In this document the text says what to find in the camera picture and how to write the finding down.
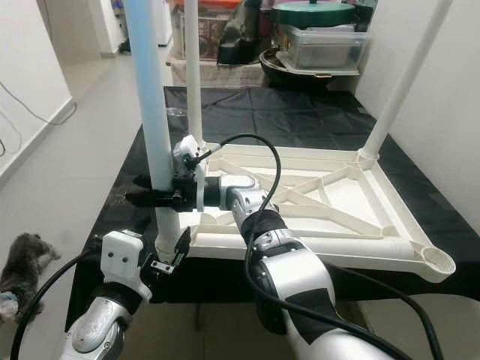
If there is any clear plastic storage box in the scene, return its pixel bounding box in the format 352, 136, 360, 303
281, 26, 372, 72

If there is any grey fluffy small dog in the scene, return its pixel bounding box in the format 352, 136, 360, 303
0, 232, 62, 325

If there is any green round lid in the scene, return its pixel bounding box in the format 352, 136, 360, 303
272, 0, 357, 29

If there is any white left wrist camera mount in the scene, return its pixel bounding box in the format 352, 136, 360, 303
101, 230, 155, 301

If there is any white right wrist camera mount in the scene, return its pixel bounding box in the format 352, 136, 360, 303
172, 135, 211, 212

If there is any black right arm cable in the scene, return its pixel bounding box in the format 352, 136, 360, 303
199, 133, 443, 360

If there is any black round basin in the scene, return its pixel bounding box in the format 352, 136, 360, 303
259, 49, 361, 91

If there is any white plastic table leg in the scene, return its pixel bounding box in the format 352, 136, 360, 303
184, 0, 205, 143
356, 0, 455, 166
124, 0, 188, 256
191, 231, 432, 265

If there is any orange lid storage box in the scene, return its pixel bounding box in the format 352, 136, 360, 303
169, 0, 230, 61

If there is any black wall cable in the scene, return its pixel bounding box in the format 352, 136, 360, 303
0, 79, 80, 125

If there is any black tablecloth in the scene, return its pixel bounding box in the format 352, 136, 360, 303
66, 86, 480, 323

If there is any beige patterned box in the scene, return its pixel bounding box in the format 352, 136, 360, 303
171, 60, 263, 87

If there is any black plastic bag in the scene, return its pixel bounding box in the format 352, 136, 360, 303
217, 4, 271, 65

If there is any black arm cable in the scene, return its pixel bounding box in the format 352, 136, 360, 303
11, 244, 106, 360
199, 133, 443, 360

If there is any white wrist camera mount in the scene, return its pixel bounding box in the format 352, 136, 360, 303
101, 230, 155, 301
172, 135, 211, 212

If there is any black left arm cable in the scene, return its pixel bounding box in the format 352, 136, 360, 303
11, 244, 106, 360

